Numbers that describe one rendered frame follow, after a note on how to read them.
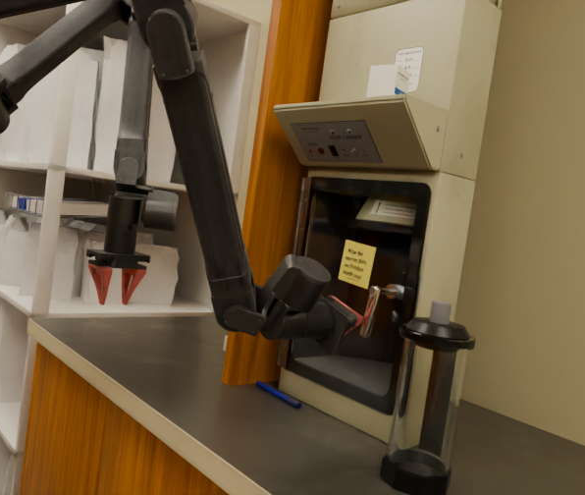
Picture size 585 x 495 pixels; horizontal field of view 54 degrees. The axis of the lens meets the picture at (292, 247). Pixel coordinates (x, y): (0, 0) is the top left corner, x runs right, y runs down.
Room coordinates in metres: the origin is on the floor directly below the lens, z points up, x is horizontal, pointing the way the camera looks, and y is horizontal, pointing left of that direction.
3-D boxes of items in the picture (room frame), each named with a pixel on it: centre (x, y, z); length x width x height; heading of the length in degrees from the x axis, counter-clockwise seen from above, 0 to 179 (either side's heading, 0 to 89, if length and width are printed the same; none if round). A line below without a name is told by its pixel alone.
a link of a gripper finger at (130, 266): (1.08, 0.32, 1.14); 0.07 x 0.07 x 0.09; 42
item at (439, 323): (0.83, -0.23, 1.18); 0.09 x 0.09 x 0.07
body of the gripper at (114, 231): (1.07, 0.32, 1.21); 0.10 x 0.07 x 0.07; 132
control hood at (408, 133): (1.03, -0.07, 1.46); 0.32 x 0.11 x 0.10; 42
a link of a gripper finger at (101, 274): (1.07, 0.33, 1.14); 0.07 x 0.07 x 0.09; 42
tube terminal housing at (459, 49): (1.15, -0.21, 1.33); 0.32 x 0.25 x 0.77; 42
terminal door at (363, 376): (1.06, -0.11, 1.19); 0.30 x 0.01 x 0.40; 42
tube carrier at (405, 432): (0.83, -0.23, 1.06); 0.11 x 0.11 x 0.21
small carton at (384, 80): (0.97, -0.12, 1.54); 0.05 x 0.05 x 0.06; 55
